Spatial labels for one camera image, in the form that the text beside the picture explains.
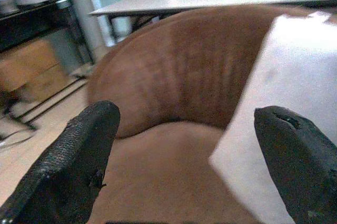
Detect brown cardboard box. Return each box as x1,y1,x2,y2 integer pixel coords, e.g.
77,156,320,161
0,39,69,101

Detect light grey square pillow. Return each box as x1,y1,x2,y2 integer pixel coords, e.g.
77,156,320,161
209,13,337,224

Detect brown round sofa chair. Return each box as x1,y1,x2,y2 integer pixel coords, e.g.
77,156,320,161
86,5,316,224

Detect black metal shelf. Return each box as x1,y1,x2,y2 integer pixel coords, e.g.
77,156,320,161
0,0,95,130

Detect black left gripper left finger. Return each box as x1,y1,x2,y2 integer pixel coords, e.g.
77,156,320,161
0,101,121,224

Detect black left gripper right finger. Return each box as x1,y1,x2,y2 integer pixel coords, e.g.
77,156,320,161
253,105,337,224

